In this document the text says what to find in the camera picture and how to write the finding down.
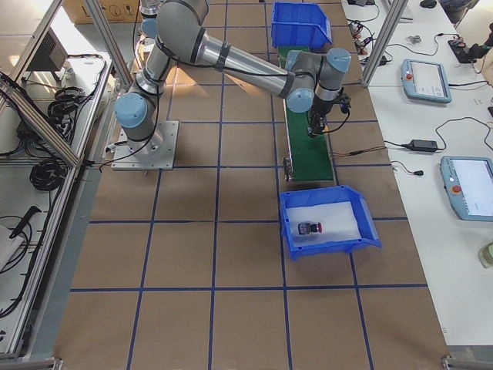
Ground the red push button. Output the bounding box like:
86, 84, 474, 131
297, 222, 323, 236

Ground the left blue bin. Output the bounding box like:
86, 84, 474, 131
271, 2, 333, 49

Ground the teach pendant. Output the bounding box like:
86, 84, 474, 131
401, 59, 451, 104
440, 156, 492, 222

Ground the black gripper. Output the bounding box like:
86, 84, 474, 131
307, 96, 331, 137

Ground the teach pendant far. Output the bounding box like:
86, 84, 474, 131
401, 59, 451, 104

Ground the blue bin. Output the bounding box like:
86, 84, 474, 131
280, 186, 382, 261
271, 2, 333, 49

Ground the teach pendant near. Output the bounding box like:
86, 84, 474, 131
440, 156, 492, 222

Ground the right blue bin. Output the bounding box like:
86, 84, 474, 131
280, 186, 382, 261

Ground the green conveyor belt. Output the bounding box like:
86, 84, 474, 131
278, 46, 334, 181

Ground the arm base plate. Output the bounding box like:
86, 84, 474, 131
111, 120, 179, 170

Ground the aluminium profile post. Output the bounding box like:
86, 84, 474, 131
361, 0, 407, 87

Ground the white foam pad right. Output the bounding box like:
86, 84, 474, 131
287, 201, 361, 247

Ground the cardboard box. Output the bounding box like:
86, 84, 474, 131
62, 0, 142, 24

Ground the black power adapter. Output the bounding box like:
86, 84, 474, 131
401, 140, 440, 153

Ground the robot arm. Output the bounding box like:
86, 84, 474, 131
115, 1, 351, 158

